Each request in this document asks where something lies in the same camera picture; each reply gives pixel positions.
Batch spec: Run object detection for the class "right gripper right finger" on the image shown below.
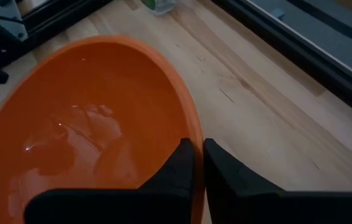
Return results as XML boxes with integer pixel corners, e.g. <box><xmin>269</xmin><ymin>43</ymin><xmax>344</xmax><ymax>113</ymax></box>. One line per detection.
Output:
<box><xmin>202</xmin><ymin>138</ymin><xmax>352</xmax><ymax>224</ymax></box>

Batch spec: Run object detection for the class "clear spray bottle green label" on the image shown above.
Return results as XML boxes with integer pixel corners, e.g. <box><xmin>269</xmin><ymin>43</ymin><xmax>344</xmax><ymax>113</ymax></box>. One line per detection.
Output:
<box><xmin>140</xmin><ymin>0</ymin><xmax>177</xmax><ymax>16</ymax></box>

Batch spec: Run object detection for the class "orange plastic bowl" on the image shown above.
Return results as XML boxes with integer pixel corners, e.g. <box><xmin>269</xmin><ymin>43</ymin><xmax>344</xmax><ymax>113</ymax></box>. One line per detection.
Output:
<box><xmin>0</xmin><ymin>35</ymin><xmax>206</xmax><ymax>224</ymax></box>

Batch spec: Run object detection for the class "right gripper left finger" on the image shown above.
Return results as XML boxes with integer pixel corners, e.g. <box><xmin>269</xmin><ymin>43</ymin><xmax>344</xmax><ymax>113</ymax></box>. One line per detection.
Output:
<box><xmin>24</xmin><ymin>138</ymin><xmax>196</xmax><ymax>224</ymax></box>

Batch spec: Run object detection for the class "black aluminium table frame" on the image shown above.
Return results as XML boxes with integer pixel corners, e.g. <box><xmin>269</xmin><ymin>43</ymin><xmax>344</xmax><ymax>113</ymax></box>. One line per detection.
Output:
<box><xmin>22</xmin><ymin>0</ymin><xmax>352</xmax><ymax>125</ymax></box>

